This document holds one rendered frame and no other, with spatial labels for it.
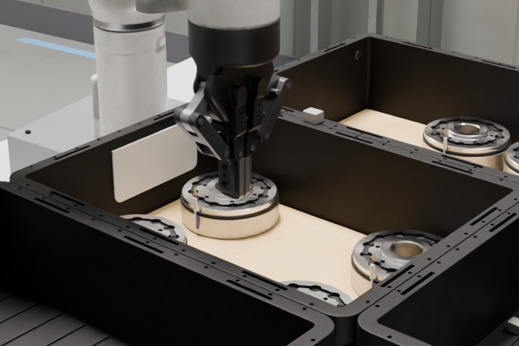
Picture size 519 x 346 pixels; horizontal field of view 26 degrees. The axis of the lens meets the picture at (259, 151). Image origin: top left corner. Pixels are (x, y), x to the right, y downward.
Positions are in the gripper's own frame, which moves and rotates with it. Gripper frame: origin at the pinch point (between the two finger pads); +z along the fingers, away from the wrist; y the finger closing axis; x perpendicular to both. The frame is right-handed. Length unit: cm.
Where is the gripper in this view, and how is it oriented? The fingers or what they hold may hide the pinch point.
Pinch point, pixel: (235, 174)
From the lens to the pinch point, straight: 96.6
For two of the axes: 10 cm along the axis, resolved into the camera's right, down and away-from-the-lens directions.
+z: 0.0, 9.2, 3.9
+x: -7.7, -2.5, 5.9
